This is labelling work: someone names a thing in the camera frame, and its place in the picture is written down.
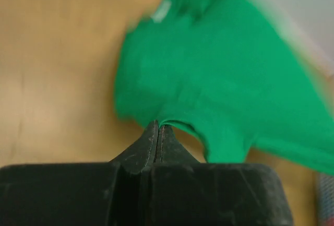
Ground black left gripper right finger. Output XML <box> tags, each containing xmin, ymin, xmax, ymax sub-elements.
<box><xmin>142</xmin><ymin>126</ymin><xmax>294</xmax><ymax>225</ymax></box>

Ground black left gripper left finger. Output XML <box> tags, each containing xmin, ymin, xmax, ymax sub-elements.
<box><xmin>1</xmin><ymin>121</ymin><xmax>159</xmax><ymax>225</ymax></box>

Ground green t shirt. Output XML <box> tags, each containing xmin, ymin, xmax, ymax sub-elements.
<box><xmin>114</xmin><ymin>0</ymin><xmax>333</xmax><ymax>174</ymax></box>

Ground white plastic laundry basket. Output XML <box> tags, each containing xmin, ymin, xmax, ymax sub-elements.
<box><xmin>317</xmin><ymin>173</ymin><xmax>334</xmax><ymax>226</ymax></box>

